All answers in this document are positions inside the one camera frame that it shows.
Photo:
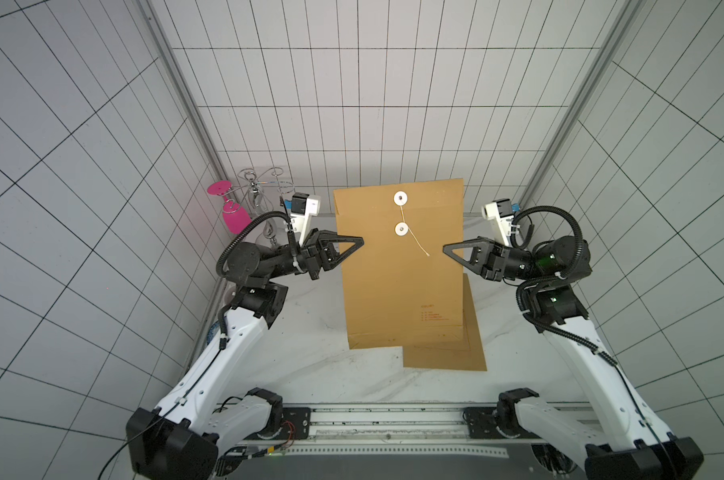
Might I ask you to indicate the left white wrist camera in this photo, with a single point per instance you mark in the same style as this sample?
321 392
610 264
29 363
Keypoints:
302 208

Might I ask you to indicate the kraft file bag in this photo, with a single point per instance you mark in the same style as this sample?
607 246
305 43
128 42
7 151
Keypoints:
400 289
464 355

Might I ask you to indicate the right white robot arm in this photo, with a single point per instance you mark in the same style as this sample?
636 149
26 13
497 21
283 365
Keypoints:
542 251

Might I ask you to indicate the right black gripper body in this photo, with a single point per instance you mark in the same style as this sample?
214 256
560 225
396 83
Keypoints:
491 260

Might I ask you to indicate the silver metal glass rack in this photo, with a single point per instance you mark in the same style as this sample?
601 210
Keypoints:
263 191

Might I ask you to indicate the pink plastic wine glass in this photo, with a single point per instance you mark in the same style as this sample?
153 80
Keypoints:
234 212

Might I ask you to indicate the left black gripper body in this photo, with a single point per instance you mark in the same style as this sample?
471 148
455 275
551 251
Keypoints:
309 255

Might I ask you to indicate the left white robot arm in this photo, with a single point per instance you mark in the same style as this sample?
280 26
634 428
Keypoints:
193 428

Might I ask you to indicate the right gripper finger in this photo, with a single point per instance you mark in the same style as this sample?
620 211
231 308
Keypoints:
476 265
468 248

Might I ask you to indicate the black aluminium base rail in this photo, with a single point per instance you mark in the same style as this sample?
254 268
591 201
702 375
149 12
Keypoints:
388 429

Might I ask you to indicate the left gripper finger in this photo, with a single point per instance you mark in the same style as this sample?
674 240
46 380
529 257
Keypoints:
328 257
329 237

